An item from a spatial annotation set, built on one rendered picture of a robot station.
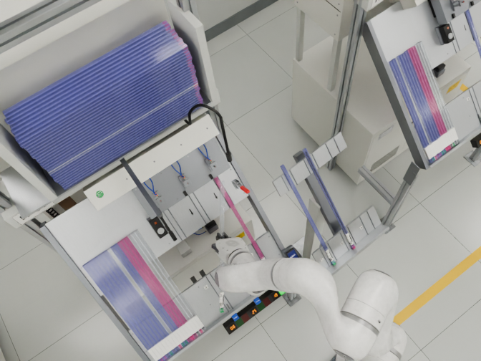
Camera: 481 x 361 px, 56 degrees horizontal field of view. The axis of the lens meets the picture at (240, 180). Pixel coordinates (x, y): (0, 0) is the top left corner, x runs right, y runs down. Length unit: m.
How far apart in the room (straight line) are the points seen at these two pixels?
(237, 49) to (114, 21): 2.24
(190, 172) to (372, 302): 0.79
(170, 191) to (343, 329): 0.80
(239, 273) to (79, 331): 1.64
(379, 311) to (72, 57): 1.05
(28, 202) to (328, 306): 0.93
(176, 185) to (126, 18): 0.57
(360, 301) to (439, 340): 1.62
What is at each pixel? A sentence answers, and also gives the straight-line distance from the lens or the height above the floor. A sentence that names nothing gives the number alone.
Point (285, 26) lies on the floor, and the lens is 3.69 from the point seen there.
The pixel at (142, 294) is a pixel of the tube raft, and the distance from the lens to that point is 1.75.
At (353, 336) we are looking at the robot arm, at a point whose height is 1.49.
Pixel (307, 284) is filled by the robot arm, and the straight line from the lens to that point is 1.10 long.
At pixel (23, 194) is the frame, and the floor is 1.39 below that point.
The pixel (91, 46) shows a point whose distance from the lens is 1.40.
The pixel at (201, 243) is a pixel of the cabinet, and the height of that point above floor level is 0.62.
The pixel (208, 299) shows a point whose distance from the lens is 1.84.
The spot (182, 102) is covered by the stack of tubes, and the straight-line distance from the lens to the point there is 1.42.
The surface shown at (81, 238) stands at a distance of 1.66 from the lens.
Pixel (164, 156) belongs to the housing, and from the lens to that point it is 1.55.
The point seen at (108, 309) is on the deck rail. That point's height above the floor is 0.95.
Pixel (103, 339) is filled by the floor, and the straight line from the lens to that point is 2.77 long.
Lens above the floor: 2.57
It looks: 62 degrees down
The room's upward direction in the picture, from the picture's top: 11 degrees counter-clockwise
